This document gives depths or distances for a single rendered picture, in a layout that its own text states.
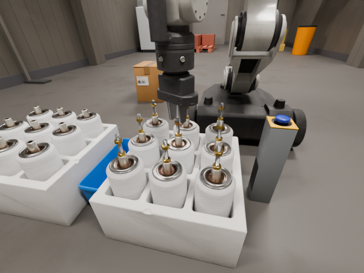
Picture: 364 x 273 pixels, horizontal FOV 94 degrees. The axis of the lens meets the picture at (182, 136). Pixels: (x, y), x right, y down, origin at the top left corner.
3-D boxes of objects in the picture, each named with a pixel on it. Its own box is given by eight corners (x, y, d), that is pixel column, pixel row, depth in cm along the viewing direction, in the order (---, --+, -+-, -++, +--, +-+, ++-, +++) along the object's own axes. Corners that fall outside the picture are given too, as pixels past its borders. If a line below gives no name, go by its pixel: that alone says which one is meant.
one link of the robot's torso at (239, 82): (222, 76, 113) (233, 5, 68) (254, 77, 110) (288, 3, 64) (221, 97, 110) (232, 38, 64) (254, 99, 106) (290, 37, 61)
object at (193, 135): (173, 170, 68) (170, 131, 59) (176, 155, 76) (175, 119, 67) (197, 172, 67) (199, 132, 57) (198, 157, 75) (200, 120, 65)
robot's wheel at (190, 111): (189, 128, 112) (189, 98, 102) (196, 128, 111) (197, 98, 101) (184, 144, 96) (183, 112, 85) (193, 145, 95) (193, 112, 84)
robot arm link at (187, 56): (206, 99, 44) (209, 47, 38) (182, 111, 38) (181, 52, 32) (171, 90, 51) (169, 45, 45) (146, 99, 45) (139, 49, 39)
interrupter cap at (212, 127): (225, 123, 64) (225, 121, 63) (234, 133, 57) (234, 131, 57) (205, 125, 62) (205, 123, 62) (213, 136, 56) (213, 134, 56)
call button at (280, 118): (272, 119, 52) (273, 113, 51) (286, 121, 51) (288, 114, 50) (274, 125, 48) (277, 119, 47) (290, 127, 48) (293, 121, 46)
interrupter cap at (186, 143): (166, 152, 49) (165, 150, 49) (167, 138, 56) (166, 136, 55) (192, 151, 49) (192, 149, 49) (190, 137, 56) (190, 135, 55)
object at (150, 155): (166, 173, 67) (162, 133, 58) (157, 192, 59) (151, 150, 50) (143, 169, 69) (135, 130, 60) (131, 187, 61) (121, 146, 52)
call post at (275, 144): (247, 186, 70) (265, 116, 53) (266, 188, 68) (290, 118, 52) (249, 200, 64) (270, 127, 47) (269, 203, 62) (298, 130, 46)
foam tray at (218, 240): (151, 159, 85) (147, 128, 76) (232, 169, 78) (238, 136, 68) (105, 238, 53) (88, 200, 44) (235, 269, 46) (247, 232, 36)
